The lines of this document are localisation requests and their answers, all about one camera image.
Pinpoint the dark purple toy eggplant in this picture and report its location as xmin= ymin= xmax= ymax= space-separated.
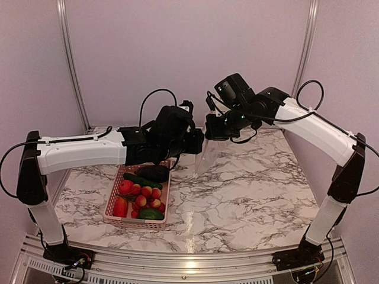
xmin=134 ymin=165 xmax=170 ymax=183

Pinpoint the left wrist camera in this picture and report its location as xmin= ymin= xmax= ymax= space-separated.
xmin=179 ymin=100 xmax=194 ymax=114

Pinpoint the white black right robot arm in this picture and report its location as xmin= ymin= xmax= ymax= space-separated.
xmin=205 ymin=73 xmax=378 ymax=265

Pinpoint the red lychee fruit bunch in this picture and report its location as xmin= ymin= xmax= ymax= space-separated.
xmin=117 ymin=183 xmax=166 ymax=219

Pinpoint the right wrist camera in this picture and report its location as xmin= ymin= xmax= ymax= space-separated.
xmin=205 ymin=91 xmax=222 ymax=114

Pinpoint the left aluminium corner post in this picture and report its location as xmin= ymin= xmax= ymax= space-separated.
xmin=57 ymin=0 xmax=91 ymax=133

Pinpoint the right aluminium corner post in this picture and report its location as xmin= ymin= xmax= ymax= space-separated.
xmin=291 ymin=0 xmax=319 ymax=98

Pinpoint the green toy cucumber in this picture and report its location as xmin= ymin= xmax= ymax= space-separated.
xmin=123 ymin=173 xmax=163 ymax=190

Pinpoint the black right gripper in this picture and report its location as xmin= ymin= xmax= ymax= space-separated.
xmin=205 ymin=104 xmax=258 ymax=140

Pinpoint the aluminium front frame rail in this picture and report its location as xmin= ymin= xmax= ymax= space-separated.
xmin=10 ymin=235 xmax=357 ymax=283

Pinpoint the pink perforated plastic basket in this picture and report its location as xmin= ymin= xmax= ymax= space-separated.
xmin=104 ymin=163 xmax=170 ymax=230

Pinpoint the red toy tomato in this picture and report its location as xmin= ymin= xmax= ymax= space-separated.
xmin=118 ymin=180 xmax=134 ymax=195

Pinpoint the green toy avocado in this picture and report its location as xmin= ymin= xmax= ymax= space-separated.
xmin=137 ymin=208 xmax=164 ymax=221

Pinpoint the red orange toy mango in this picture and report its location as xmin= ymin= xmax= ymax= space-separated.
xmin=113 ymin=196 xmax=128 ymax=218

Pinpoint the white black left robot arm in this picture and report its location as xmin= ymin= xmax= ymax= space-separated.
xmin=7 ymin=106 xmax=204 ymax=263

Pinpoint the aluminium corner post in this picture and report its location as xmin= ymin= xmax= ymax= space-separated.
xmin=57 ymin=0 xmax=91 ymax=133
xmin=291 ymin=0 xmax=319 ymax=98

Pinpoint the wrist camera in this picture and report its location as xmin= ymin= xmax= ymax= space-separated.
xmin=179 ymin=100 xmax=194 ymax=114
xmin=205 ymin=91 xmax=222 ymax=114

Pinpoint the clear zip top bag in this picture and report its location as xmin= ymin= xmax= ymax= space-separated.
xmin=193 ymin=138 xmax=224 ymax=179

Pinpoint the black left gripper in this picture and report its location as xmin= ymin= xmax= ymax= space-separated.
xmin=159 ymin=128 xmax=204 ymax=161

